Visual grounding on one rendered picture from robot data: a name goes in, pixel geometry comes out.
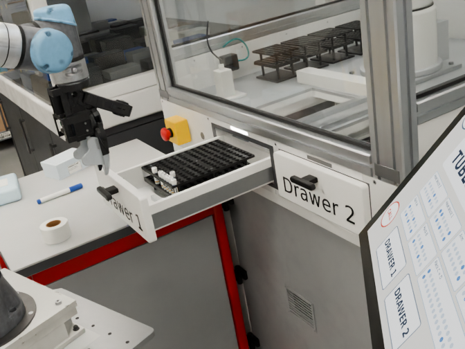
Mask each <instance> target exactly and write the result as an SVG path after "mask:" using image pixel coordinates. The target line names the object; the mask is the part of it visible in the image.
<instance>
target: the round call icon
mask: <svg viewBox="0 0 465 349"><path fill-rule="evenodd" d="M401 211H402V209H401V204H400V201H399V196H397V197H396V199H395V200H394V201H393V202H392V203H391V204H390V205H389V206H388V208H387V209H386V210H385V212H384V213H383V214H382V215H381V216H380V217H379V222H380V226H381V232H382V233H383V232H384V230H385V229H386V228H387V227H388V226H389V225H390V224H391V222H392V221H393V220H394V219H395V217H396V216H397V215H398V214H399V213H400V212H401Z"/></svg>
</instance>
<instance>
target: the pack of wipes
mask: <svg viewBox="0 0 465 349"><path fill-rule="evenodd" d="M20 199H21V189H20V186H19V181H18V178H17V176H16V174H15V173H11V174H7V175H4V176H1V177H0V206H2V205H4V204H9V203H11V202H15V201H19V200H20Z"/></svg>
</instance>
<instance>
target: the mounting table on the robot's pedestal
mask: <svg viewBox="0 0 465 349"><path fill-rule="evenodd" d="M54 290H55V291H57V292H59V293H61V294H63V295H65V296H68V297H70V298H72V299H75V300H76V302H77V306H76V309H77V314H76V315H75V316H73V317H72V318H71V320H72V322H74V323H77V324H78V325H81V326H82V327H84V328H86V329H88V330H90V331H92V332H94V333H96V334H99V335H100V336H99V337H98V338H97V339H96V340H94V341H93V342H91V343H90V344H89V345H88V346H86V347H85V348H84V349H140V348H142V347H143V346H144V345H145V344H146V343H147V342H149V341H150V340H151V339H153V338H154V336H155V333H154V329H153V328H151V327H149V326H148V325H145V324H143V323H140V322H138V321H135V320H133V319H131V318H129V317H127V316H124V315H122V314H120V313H117V312H115V311H113V310H110V309H108V308H106V307H104V306H101V305H99V304H97V303H94V302H93V301H90V300H88V299H85V298H83V297H81V296H78V295H77V294H74V293H72V292H69V291H67V290H65V289H62V288H59V289H54Z"/></svg>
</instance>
